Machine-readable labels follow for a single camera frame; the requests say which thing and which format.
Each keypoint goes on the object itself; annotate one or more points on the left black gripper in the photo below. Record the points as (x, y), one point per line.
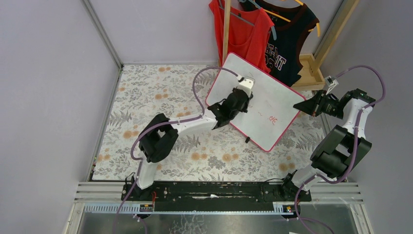
(242, 100)

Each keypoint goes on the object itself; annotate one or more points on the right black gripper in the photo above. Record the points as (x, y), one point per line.
(316, 104)

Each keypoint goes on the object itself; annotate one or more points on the pink framed whiteboard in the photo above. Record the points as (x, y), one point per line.
(270, 112)

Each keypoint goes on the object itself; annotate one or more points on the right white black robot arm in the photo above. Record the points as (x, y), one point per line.
(342, 148)

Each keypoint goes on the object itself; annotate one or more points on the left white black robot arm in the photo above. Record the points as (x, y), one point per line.
(160, 135)

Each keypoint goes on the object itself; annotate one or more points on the wooden clothes rack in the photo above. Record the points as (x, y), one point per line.
(311, 77)

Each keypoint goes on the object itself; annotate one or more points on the dark navy basketball jersey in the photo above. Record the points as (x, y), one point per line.
(283, 55)

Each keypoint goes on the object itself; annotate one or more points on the floral patterned tablecloth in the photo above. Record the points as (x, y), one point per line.
(146, 90)

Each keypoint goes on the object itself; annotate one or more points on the red tank top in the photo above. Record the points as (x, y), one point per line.
(249, 32)

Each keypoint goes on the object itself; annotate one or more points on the yellow clothes hanger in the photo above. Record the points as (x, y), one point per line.
(288, 17)

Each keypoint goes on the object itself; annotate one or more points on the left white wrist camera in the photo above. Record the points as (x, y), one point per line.
(245, 84)

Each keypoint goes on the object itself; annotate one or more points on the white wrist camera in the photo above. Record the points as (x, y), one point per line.
(331, 83)
(245, 84)

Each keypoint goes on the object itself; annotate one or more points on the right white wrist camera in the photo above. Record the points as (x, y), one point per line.
(331, 83)

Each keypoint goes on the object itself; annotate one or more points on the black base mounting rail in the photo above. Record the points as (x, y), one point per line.
(189, 196)

